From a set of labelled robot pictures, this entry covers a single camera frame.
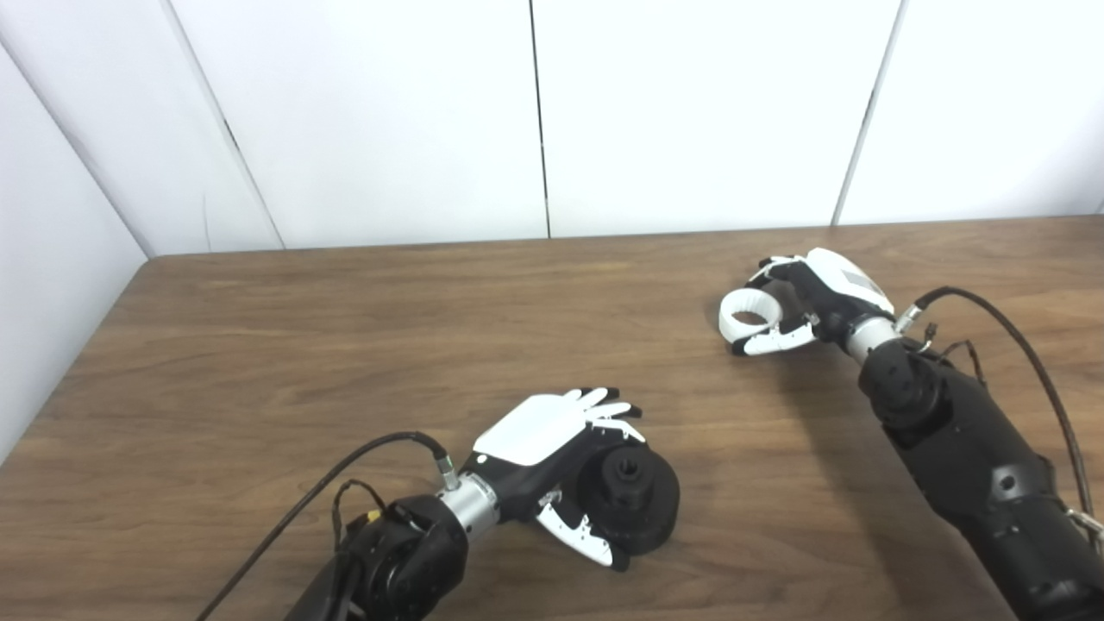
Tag left white-black robot hand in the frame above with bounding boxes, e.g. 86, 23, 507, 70
461, 386, 648, 572

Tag right white-black robot hand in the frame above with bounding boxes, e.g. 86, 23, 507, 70
731, 248, 898, 357

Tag white ring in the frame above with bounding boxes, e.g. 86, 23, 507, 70
718, 287, 784, 344

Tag round black part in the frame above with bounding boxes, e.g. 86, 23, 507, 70
576, 440, 682, 555

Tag right arm thin wires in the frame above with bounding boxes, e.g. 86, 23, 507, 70
919, 323, 988, 389

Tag arm thin wires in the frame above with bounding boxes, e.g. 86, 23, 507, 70
332, 477, 389, 553
919, 323, 988, 389

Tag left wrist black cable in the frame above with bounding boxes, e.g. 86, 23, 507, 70
197, 430, 462, 621

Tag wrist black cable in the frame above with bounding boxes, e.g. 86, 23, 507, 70
895, 286, 1096, 518
197, 430, 462, 621

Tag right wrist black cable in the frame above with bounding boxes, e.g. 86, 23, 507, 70
895, 286, 1096, 518

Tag left arm thin wires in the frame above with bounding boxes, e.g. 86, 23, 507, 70
332, 477, 389, 553

